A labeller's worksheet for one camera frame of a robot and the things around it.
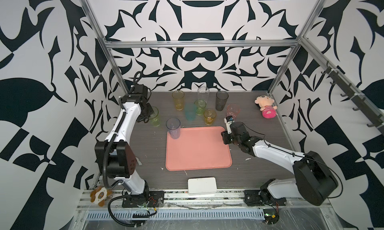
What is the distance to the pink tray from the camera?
0.86 m

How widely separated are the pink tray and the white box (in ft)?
0.27

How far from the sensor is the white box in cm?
74
